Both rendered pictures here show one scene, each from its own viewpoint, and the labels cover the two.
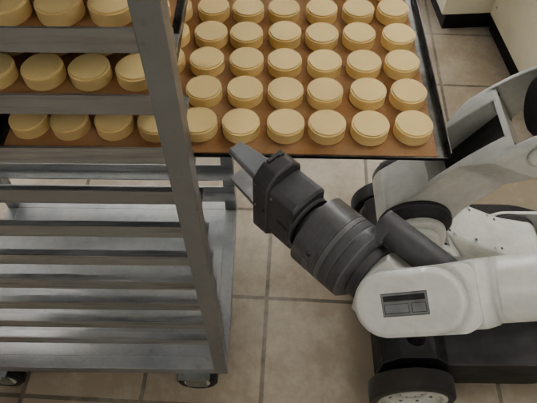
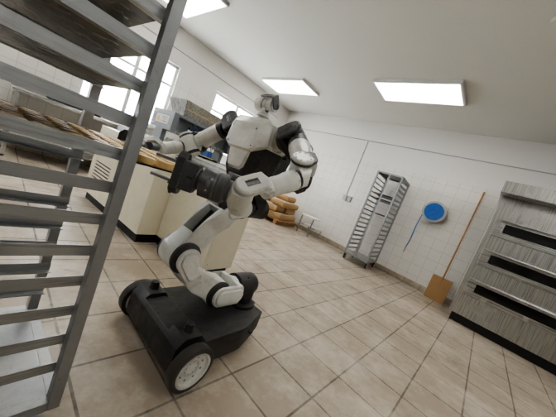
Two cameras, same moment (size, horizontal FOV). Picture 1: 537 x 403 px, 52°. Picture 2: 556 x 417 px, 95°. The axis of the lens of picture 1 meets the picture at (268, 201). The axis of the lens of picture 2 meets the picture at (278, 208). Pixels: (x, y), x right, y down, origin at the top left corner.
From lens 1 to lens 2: 0.66 m
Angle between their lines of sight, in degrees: 65
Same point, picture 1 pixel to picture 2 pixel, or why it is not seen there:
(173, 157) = (134, 145)
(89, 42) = (116, 74)
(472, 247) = (204, 275)
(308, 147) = not seen: hidden behind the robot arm
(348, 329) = (136, 365)
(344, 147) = not seen: hidden behind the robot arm
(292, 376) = (104, 405)
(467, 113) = (200, 208)
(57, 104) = (74, 98)
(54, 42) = (98, 65)
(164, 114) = (142, 118)
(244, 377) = not seen: outside the picture
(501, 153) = (221, 213)
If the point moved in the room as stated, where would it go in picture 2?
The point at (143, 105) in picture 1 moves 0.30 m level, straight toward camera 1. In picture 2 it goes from (122, 117) to (218, 154)
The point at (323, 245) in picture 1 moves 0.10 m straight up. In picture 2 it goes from (215, 174) to (227, 139)
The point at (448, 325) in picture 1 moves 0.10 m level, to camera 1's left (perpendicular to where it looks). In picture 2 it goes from (267, 184) to (243, 176)
